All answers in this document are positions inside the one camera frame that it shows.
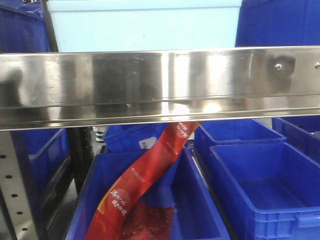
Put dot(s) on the blue bin far left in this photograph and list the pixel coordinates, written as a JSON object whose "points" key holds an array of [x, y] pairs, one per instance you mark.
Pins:
{"points": [[39, 153]]}

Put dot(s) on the blue bin rear tilted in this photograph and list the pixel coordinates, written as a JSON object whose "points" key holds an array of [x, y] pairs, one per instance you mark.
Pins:
{"points": [[121, 138]]}

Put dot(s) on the blue bin far right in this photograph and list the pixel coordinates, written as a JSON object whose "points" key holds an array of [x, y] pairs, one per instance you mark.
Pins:
{"points": [[302, 132]]}

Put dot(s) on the large blue bin right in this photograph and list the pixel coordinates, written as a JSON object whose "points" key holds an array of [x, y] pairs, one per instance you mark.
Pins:
{"points": [[268, 191]]}

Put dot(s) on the light cyan plastic bin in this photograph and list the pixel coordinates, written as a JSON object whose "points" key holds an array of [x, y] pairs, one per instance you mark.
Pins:
{"points": [[143, 25]]}

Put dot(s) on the perforated steel upright post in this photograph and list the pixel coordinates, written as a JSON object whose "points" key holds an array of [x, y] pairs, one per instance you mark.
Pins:
{"points": [[16, 185]]}

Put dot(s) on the blue bin behind right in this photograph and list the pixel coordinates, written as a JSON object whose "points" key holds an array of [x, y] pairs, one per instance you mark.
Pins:
{"points": [[233, 132]]}

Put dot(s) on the red printed packaging strip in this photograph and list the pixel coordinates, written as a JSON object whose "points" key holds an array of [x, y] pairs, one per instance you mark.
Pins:
{"points": [[114, 207]]}

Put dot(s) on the blue bin with red strip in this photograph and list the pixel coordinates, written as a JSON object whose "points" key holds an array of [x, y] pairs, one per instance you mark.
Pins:
{"points": [[182, 188]]}

